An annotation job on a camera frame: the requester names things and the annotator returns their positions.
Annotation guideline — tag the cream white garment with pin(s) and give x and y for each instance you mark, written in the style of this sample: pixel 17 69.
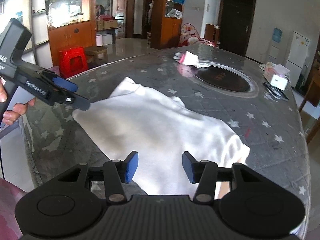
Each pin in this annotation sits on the cream white garment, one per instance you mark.
pixel 160 129

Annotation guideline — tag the red plastic stool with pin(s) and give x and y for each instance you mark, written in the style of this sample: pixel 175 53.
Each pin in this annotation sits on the red plastic stool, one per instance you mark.
pixel 72 62

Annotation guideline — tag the grey star pattern tablecloth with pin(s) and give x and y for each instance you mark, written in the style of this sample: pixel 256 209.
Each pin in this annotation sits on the grey star pattern tablecloth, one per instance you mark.
pixel 271 128

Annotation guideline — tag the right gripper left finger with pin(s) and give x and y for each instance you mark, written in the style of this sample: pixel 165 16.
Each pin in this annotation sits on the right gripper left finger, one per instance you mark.
pixel 117 172

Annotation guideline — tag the dark wooden door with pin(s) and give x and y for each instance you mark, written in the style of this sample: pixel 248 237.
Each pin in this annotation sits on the dark wooden door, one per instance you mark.
pixel 235 21

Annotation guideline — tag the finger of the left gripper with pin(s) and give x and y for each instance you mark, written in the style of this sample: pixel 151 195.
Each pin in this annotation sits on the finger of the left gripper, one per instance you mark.
pixel 63 83
pixel 72 99

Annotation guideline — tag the glass display cabinet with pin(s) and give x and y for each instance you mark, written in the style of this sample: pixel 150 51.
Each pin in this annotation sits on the glass display cabinet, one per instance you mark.
pixel 71 23

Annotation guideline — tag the wooden side table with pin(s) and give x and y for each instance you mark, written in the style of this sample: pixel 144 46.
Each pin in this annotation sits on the wooden side table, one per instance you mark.
pixel 313 88

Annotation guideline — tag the brown wooden stool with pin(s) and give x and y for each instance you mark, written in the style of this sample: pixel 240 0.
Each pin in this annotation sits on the brown wooden stool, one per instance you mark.
pixel 98 53

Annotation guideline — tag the person's left hand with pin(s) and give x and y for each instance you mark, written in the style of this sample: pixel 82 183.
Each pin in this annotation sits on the person's left hand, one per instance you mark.
pixel 15 95

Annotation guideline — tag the water dispenser with blue bottle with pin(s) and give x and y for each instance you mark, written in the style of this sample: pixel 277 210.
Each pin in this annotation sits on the water dispenser with blue bottle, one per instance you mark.
pixel 274 48

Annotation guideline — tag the round black induction hotplate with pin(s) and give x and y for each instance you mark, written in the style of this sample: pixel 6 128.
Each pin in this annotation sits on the round black induction hotplate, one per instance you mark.
pixel 223 79

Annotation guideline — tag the wooden shelf cabinet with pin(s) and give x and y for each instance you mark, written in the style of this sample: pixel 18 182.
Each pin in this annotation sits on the wooden shelf cabinet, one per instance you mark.
pixel 166 23

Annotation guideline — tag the white tissue box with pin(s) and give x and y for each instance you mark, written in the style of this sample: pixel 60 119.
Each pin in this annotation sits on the white tissue box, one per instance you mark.
pixel 278 76

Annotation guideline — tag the white and pink glove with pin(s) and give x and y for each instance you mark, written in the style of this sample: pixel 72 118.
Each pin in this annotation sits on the white and pink glove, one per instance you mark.
pixel 189 59

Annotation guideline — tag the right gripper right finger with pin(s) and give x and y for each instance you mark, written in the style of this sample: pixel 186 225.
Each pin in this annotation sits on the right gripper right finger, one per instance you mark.
pixel 202 173

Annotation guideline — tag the white refrigerator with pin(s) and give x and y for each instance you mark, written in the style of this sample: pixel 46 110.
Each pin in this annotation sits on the white refrigerator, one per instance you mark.
pixel 296 56

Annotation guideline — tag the black framed tablet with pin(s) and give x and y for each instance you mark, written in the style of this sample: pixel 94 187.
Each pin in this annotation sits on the black framed tablet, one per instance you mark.
pixel 275 92

